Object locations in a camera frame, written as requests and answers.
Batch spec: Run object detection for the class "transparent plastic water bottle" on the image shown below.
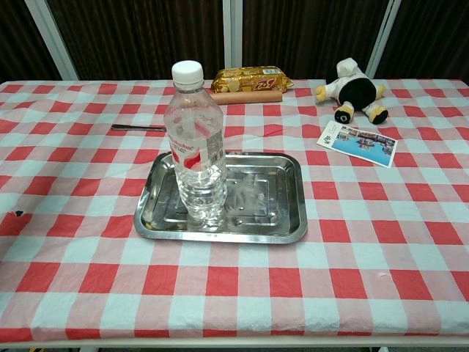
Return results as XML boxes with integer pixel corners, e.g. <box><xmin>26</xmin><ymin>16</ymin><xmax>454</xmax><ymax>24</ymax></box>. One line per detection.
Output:
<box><xmin>164</xmin><ymin>60</ymin><xmax>229</xmax><ymax>232</ymax></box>

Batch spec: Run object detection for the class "silver metal tray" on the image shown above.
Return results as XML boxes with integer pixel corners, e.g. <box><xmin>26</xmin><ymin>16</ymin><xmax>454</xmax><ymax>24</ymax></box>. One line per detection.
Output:
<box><xmin>133</xmin><ymin>150</ymin><xmax>309</xmax><ymax>244</ymax></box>

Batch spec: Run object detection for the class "wooden rolling pin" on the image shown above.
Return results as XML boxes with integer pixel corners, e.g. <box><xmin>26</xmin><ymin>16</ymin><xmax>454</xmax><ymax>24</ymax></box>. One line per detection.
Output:
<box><xmin>209</xmin><ymin>90</ymin><xmax>284</xmax><ymax>106</ymax></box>

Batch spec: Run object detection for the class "gold snack package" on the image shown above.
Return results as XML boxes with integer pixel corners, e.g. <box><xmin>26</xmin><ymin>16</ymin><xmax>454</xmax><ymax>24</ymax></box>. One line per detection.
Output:
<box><xmin>210</xmin><ymin>65</ymin><xmax>295</xmax><ymax>95</ymax></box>

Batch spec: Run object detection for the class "silver table knife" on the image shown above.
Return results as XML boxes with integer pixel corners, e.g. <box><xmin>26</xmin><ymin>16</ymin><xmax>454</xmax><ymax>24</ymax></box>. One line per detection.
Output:
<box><xmin>111</xmin><ymin>123</ymin><xmax>168</xmax><ymax>133</ymax></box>

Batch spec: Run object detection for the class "red white checkered tablecloth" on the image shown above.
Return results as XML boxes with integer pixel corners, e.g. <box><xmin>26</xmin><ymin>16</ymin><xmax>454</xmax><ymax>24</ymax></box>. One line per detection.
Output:
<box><xmin>0</xmin><ymin>78</ymin><xmax>469</xmax><ymax>342</ymax></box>

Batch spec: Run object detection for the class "blue picture postcard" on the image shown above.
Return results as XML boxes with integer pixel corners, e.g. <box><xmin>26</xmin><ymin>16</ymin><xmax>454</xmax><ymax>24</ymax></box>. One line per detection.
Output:
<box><xmin>316</xmin><ymin>120</ymin><xmax>399</xmax><ymax>169</ymax></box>

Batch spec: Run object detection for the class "black and white plush toy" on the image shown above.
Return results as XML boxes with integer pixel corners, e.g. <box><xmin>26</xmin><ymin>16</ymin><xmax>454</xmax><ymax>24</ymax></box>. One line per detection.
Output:
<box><xmin>314</xmin><ymin>57</ymin><xmax>391</xmax><ymax>125</ymax></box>

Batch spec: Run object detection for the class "dark pleated curtain panel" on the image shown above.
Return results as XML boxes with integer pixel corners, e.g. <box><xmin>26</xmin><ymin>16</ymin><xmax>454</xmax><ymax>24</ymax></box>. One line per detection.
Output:
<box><xmin>375</xmin><ymin>0</ymin><xmax>469</xmax><ymax>80</ymax></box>
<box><xmin>0</xmin><ymin>0</ymin><xmax>62</xmax><ymax>84</ymax></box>
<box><xmin>243</xmin><ymin>0</ymin><xmax>390</xmax><ymax>80</ymax></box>
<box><xmin>46</xmin><ymin>0</ymin><xmax>226</xmax><ymax>81</ymax></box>

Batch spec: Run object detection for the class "white partition post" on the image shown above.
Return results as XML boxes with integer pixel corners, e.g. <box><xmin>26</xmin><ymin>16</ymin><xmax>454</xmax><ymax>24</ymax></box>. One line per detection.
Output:
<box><xmin>366</xmin><ymin>0</ymin><xmax>402</xmax><ymax>80</ymax></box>
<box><xmin>223</xmin><ymin>0</ymin><xmax>245</xmax><ymax>76</ymax></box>
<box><xmin>21</xmin><ymin>0</ymin><xmax>81</xmax><ymax>81</ymax></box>

